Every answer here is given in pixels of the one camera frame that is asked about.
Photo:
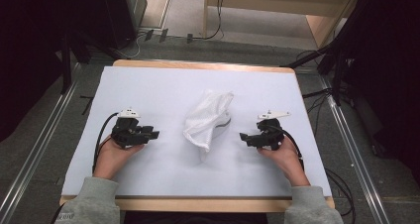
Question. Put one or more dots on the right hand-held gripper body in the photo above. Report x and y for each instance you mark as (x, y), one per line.
(271, 134)

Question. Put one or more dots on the metal floor rail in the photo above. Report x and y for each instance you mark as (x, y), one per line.
(355, 154)
(36, 141)

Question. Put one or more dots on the dark cabinet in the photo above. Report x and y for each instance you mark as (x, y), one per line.
(127, 9)

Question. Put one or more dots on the person's right hand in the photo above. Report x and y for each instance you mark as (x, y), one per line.
(285, 161)

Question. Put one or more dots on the white mesh laundry bag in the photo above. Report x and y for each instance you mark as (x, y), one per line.
(206, 118)

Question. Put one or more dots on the person's left hand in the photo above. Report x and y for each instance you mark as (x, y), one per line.
(110, 159)

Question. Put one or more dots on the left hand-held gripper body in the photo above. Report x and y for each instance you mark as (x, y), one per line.
(127, 133)

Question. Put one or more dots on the wooden table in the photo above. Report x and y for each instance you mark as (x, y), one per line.
(198, 204)

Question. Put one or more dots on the white table mat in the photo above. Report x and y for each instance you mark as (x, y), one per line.
(158, 95)

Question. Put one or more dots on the black metal stand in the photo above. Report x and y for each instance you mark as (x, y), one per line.
(336, 75)

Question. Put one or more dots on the light wooden shelf unit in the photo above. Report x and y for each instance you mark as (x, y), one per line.
(317, 27)

